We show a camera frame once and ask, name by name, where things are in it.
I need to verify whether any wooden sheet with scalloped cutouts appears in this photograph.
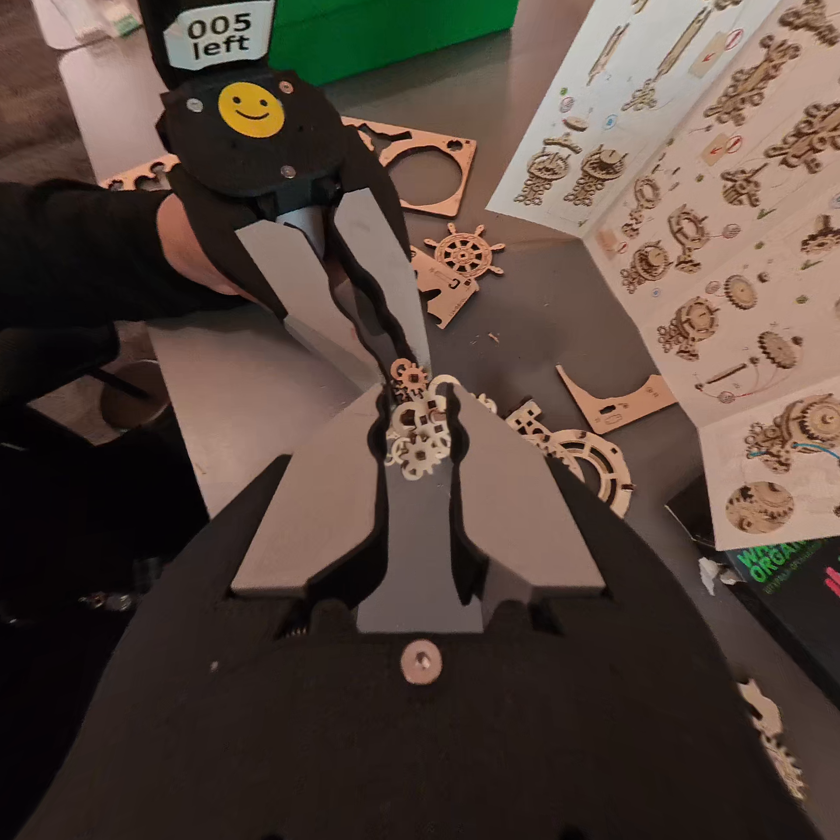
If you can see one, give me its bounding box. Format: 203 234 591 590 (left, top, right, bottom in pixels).
98 154 182 195

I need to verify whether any flat wooden plate part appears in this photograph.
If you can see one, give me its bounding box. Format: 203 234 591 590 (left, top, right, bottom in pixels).
410 246 484 329

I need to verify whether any small wooden gear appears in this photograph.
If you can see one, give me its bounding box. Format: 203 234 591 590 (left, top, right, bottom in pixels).
390 357 432 396

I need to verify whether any wooden ring frame assembly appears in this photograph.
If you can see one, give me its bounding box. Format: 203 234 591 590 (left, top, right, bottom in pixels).
505 400 635 519

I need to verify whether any curved wooden bracket part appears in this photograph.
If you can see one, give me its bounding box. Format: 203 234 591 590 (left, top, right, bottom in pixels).
556 364 677 436

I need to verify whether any wooden sheet with round cutout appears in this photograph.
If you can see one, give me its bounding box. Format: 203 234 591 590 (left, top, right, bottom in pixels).
341 117 477 216

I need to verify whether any person's left forearm black sleeve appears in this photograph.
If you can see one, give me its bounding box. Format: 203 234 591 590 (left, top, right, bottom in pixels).
0 178 270 329

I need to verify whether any black kit box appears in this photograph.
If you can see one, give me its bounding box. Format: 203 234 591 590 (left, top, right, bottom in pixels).
665 486 840 723

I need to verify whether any person's left hand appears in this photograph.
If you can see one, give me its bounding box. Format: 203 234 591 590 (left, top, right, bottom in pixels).
157 193 258 303

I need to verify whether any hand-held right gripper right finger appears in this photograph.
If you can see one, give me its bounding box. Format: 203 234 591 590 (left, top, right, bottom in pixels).
445 382 609 634

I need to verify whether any wooden gear cluster assembly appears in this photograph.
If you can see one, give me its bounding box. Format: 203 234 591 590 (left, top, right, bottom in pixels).
384 375 500 484

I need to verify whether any white paper scrap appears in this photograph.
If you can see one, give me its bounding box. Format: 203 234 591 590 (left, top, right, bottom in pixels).
697 558 742 597

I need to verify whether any wooden ship wheel part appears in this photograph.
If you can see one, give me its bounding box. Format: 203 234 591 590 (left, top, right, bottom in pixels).
423 223 508 284

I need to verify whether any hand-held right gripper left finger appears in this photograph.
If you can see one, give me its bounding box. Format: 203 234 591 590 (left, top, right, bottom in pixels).
230 384 391 599

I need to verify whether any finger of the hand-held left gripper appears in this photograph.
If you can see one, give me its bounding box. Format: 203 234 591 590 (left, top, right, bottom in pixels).
234 218 389 396
331 189 432 370

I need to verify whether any green plastic box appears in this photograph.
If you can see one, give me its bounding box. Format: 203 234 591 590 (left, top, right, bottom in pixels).
268 0 519 88

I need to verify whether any folded assembly instruction booklet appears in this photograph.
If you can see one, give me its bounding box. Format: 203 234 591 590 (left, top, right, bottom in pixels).
486 0 840 553

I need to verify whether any white packet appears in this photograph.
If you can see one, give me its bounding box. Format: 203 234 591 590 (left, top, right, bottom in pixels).
29 0 144 52

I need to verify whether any wooden toothed gear part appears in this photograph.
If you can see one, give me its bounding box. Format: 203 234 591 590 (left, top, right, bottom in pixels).
735 679 808 805

